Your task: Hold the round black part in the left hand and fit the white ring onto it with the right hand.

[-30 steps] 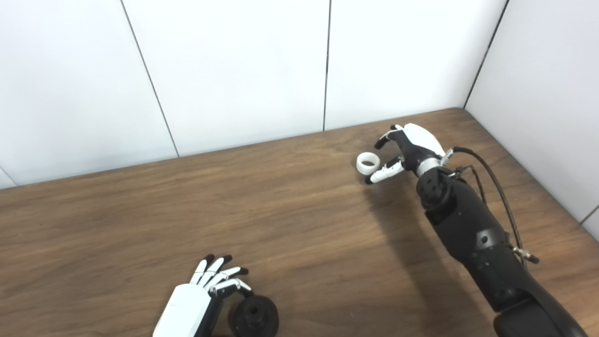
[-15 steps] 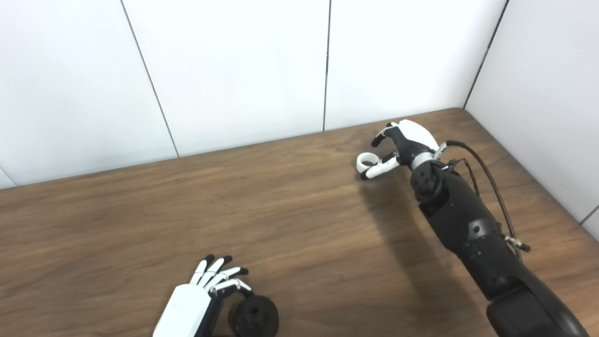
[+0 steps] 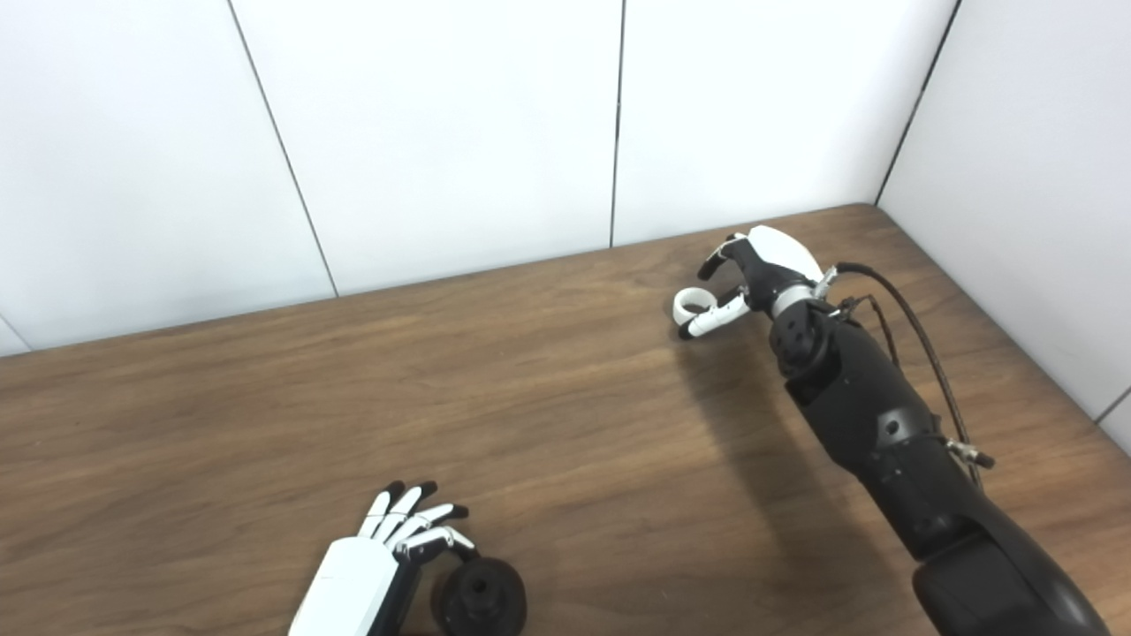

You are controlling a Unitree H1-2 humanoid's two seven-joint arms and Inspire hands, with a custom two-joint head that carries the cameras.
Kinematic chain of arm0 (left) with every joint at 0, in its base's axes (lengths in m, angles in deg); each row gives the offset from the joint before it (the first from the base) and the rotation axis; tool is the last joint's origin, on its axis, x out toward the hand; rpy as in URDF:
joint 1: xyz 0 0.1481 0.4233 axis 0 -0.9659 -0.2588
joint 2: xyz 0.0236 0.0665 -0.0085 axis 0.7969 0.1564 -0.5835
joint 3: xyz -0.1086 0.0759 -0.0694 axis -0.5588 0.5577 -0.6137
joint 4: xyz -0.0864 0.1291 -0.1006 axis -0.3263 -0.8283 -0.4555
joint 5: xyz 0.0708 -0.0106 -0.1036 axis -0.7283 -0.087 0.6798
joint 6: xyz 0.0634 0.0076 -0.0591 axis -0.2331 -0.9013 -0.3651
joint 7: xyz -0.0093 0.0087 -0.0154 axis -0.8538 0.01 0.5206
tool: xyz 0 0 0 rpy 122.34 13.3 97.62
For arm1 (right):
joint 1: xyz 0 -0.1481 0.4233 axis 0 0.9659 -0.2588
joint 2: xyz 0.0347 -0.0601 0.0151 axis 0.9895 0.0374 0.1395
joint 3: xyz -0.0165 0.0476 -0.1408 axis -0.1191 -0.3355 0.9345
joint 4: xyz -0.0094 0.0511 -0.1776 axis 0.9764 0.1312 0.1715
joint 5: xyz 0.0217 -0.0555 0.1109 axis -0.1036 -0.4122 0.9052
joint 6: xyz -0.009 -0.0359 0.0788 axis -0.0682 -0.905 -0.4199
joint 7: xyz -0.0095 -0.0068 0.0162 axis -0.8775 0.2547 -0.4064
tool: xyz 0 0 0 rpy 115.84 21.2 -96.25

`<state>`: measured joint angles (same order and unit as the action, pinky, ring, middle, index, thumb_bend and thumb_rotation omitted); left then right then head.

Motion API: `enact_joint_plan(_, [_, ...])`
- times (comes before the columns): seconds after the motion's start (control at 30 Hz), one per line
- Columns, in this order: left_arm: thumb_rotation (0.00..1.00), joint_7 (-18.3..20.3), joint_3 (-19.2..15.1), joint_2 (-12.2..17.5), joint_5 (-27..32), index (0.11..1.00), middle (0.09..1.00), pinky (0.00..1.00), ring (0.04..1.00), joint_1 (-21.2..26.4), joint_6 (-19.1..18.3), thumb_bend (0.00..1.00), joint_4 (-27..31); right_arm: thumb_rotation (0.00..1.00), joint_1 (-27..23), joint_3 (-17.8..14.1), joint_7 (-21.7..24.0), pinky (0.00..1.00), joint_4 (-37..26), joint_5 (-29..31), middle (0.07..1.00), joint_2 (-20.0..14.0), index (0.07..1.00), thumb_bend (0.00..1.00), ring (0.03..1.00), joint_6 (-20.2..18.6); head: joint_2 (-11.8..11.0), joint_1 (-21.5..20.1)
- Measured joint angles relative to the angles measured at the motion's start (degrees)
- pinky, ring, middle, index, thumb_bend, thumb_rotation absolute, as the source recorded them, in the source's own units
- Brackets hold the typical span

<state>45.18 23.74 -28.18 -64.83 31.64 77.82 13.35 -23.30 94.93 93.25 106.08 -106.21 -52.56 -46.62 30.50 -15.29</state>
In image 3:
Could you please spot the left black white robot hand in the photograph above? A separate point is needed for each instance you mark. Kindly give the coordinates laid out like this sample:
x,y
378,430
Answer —
x,y
349,587

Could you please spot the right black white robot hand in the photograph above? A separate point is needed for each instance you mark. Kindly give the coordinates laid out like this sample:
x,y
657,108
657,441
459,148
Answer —
x,y
778,261

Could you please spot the round black plastic part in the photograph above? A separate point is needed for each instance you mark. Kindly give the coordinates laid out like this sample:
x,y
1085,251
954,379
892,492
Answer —
x,y
482,605

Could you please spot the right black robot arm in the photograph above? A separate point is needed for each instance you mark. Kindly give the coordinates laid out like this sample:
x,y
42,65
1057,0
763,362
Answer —
x,y
892,442

